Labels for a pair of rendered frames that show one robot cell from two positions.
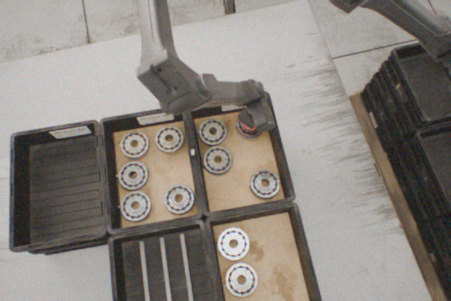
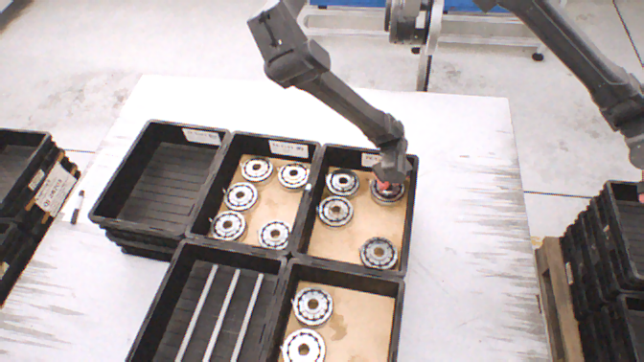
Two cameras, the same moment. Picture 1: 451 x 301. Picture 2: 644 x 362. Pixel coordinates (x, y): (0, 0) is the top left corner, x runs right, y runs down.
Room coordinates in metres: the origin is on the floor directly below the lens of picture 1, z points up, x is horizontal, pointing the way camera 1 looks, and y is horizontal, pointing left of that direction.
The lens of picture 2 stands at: (-0.22, -0.25, 1.91)
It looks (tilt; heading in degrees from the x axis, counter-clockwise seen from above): 54 degrees down; 27
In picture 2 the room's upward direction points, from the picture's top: 5 degrees counter-clockwise
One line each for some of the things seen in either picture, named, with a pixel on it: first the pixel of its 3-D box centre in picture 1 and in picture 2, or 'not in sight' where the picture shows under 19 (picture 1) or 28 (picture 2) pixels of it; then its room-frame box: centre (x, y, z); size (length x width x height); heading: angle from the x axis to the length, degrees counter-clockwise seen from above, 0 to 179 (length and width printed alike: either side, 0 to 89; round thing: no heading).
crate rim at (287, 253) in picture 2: (149, 166); (258, 188); (0.34, 0.24, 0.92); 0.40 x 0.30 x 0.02; 10
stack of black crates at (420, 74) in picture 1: (413, 99); (629, 258); (0.87, -1.01, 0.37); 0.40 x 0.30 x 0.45; 14
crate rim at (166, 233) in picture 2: (57, 182); (164, 172); (0.29, 0.53, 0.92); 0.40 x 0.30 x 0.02; 10
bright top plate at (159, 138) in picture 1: (169, 138); (293, 174); (0.46, 0.19, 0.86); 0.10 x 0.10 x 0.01
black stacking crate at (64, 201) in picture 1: (64, 186); (170, 183); (0.29, 0.53, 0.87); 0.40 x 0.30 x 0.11; 10
